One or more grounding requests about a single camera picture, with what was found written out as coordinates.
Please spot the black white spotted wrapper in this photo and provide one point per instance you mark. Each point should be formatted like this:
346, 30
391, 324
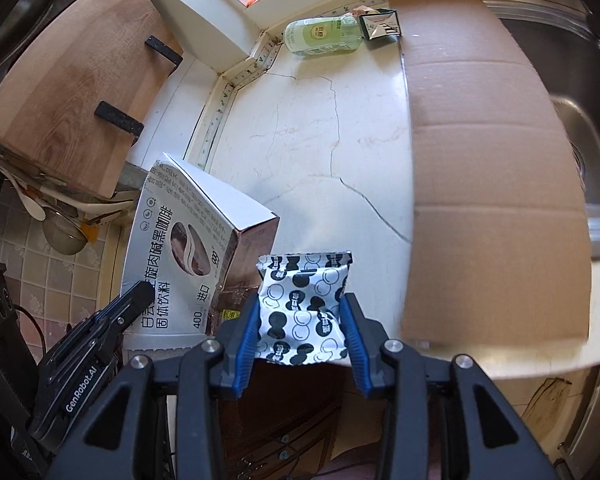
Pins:
299, 303

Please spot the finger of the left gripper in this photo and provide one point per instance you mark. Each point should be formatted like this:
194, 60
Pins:
125, 309

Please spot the white rice paddle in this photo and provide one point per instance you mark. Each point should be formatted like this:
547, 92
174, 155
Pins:
29, 204

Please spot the green drink bottle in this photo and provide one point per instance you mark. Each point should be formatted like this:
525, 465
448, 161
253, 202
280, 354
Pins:
326, 34

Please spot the flat brown cardboard sheet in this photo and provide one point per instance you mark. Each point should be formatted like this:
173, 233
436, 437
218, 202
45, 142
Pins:
501, 254

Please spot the green white cigarette box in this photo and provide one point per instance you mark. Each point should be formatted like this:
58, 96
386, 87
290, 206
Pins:
379, 23

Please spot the brown white coffee box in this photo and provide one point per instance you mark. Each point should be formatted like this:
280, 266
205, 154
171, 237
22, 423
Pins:
198, 241

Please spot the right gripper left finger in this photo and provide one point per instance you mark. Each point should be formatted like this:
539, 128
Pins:
217, 369

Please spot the white slotted spatula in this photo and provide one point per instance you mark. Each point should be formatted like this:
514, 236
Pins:
95, 211

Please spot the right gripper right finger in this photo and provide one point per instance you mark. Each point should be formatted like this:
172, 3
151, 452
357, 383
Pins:
385, 368

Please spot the metal strainer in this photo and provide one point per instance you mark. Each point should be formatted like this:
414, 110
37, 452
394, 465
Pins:
62, 234

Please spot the wooden cutting board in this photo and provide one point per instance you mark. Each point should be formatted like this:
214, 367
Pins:
74, 102

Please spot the stainless steel sink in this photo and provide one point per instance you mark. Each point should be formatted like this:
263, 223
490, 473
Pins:
565, 52

